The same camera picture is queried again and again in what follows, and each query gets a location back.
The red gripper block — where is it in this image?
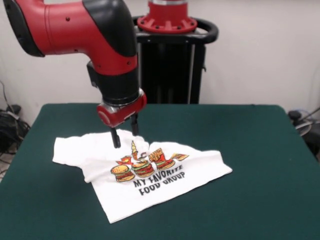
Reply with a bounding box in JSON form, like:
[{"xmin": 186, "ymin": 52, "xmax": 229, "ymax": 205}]
[{"xmin": 96, "ymin": 88, "xmax": 148, "ymax": 149}]

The white printed t-shirt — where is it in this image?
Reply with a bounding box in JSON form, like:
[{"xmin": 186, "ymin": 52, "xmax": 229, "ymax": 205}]
[{"xmin": 52, "ymin": 128, "xmax": 233, "ymax": 224}]

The dark green table cloth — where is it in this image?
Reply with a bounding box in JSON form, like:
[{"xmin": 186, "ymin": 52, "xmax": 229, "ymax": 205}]
[{"xmin": 0, "ymin": 103, "xmax": 320, "ymax": 240}]

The black metal stand base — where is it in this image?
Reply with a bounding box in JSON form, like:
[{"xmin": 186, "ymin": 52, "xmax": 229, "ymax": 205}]
[{"xmin": 304, "ymin": 124, "xmax": 320, "ymax": 157}]

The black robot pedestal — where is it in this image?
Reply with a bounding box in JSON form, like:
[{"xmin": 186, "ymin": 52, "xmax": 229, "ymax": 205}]
[{"xmin": 132, "ymin": 16, "xmax": 220, "ymax": 105}]

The grey pedestal leg with caster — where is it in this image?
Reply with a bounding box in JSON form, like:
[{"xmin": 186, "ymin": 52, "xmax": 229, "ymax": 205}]
[
  {"xmin": 287, "ymin": 110, "xmax": 313, "ymax": 137},
  {"xmin": 6, "ymin": 104, "xmax": 22, "ymax": 114}
]

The black cable tangle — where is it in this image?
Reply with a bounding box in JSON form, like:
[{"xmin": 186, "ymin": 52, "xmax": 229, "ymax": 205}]
[{"xmin": 0, "ymin": 79, "xmax": 32, "ymax": 156}]

